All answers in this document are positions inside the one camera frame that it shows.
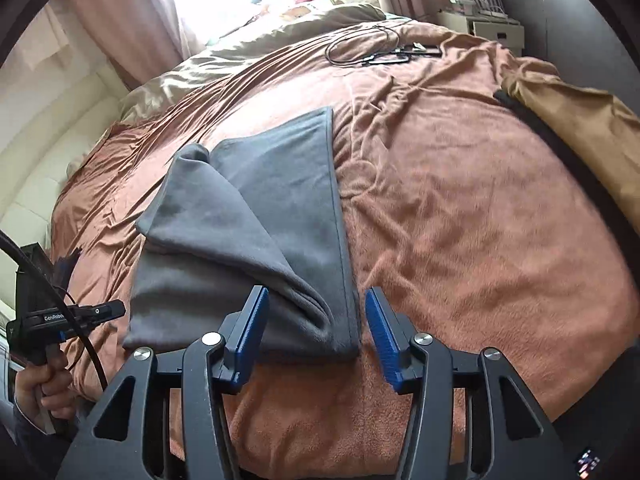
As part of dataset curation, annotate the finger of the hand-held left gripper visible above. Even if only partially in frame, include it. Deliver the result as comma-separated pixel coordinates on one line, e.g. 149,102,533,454
52,247,83,288
75,301,127,331

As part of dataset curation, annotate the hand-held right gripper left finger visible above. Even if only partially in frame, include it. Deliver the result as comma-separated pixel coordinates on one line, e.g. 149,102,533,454
55,285,271,480

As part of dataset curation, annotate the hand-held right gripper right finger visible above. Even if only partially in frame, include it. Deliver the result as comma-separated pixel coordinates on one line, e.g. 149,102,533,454
365,287,561,480

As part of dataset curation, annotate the grey t-shirt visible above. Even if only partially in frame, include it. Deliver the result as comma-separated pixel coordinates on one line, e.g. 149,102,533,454
122,106,362,361

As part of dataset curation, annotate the person's left forearm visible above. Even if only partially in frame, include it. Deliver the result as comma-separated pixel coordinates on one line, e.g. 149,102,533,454
0,395,61,480

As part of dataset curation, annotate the person's left hand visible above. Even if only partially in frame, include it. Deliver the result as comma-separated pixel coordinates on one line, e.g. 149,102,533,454
14,357,76,433

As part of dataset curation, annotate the cream padded headboard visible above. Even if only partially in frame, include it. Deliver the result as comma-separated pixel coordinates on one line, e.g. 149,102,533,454
0,65,126,241

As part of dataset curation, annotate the brown fleece blanket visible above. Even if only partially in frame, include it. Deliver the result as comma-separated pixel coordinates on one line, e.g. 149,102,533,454
50,22,640,480

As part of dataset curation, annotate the small lit screen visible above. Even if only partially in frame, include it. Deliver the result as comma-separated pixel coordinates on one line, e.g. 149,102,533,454
576,447,601,478

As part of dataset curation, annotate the black jacket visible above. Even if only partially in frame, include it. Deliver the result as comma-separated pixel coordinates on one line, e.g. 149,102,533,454
492,89,640,261

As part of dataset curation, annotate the olive beige duvet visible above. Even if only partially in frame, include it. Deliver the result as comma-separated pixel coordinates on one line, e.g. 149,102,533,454
117,2,388,123

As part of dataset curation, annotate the tan cloth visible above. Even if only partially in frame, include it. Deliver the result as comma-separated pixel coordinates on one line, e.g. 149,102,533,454
500,57,640,221

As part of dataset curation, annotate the cream nightstand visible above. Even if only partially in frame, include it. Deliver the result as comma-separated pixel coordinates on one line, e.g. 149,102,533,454
439,0,526,56

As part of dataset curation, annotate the grey wardrobe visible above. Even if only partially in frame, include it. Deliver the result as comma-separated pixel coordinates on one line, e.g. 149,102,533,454
487,0,621,91

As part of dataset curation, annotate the thick black gripper cable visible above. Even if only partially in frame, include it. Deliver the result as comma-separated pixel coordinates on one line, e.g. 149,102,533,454
0,230,108,393

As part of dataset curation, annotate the black plastic frame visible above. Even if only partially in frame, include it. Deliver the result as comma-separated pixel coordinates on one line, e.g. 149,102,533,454
395,44,443,58
362,52,411,67

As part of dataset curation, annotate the thin black cable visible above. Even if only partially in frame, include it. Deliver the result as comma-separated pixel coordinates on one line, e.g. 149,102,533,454
325,22,401,67

